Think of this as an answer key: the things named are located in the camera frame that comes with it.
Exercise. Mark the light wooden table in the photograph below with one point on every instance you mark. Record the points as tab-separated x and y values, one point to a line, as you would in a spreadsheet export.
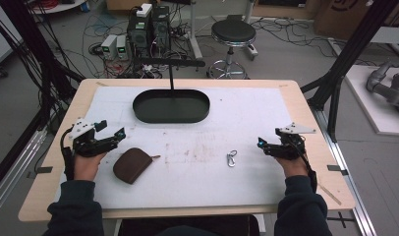
318	183

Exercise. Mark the aluminium floor rail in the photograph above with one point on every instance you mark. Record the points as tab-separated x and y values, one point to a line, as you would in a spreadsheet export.
14	170
348	183

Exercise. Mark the white floor board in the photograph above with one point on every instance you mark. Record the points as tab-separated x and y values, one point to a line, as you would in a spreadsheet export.
377	108

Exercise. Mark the white adapter box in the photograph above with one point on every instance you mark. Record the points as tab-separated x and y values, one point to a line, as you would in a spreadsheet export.
144	10

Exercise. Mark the black round stool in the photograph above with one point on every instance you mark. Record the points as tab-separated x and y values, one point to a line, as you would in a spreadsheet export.
233	32

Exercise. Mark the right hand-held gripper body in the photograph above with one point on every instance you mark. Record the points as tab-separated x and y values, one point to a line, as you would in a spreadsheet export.
291	144

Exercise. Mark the person's dark lap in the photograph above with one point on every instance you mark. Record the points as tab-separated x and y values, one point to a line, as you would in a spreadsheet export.
187	227

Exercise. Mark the person's left hand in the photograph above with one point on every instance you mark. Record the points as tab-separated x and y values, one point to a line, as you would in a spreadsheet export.
86	167

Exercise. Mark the black oval tray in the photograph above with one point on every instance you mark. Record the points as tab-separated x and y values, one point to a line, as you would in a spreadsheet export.
171	108

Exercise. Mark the black computer tower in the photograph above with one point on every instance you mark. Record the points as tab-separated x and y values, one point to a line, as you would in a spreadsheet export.
139	32
160	28

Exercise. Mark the brown zip pouch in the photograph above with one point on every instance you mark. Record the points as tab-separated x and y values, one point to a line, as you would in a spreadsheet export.
132	165

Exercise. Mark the black stand with crossbar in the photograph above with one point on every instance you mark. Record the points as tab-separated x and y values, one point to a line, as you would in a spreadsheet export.
171	70

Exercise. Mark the black metal frame post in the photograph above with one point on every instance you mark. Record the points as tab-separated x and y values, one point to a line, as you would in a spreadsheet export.
348	55
37	55

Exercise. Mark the white power supply box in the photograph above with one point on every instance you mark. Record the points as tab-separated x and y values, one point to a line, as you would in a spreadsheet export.
121	47
108	46

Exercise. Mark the person's right hand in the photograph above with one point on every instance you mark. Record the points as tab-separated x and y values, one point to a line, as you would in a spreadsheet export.
292	167

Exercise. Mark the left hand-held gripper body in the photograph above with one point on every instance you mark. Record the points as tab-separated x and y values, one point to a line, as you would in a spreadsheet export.
89	147

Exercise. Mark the black tape strip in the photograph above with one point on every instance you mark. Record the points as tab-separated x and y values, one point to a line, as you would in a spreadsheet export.
336	169
43	170

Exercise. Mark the white table mat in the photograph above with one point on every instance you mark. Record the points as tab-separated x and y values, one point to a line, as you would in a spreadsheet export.
194	183

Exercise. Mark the silver carabiner clip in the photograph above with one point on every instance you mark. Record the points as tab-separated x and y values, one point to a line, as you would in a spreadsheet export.
231	159

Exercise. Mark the cardboard box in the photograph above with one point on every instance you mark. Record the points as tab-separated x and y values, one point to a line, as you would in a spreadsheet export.
345	16

